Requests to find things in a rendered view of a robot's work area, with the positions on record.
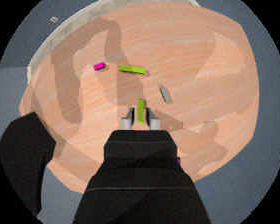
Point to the grey rod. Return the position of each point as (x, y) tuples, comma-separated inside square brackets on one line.
[(164, 94)]

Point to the lime green rod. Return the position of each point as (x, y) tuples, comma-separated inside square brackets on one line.
[(140, 110), (131, 69)]

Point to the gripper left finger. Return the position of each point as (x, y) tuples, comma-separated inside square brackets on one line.
[(128, 121)]

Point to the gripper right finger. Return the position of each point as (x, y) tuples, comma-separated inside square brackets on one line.
[(153, 121)]

